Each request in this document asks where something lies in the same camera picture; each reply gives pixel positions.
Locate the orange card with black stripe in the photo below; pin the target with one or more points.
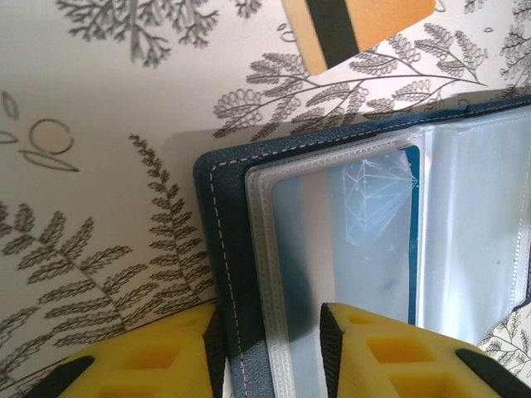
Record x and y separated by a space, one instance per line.
336 33

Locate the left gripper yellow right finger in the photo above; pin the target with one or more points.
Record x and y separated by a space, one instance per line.
394 365

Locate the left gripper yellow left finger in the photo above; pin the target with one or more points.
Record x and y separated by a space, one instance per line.
166 356

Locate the floral patterned table cover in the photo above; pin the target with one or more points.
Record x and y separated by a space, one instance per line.
103 124

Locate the blue credit card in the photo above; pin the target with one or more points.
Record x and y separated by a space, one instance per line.
373 248

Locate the blue leather card holder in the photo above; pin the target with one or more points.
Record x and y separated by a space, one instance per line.
220 232

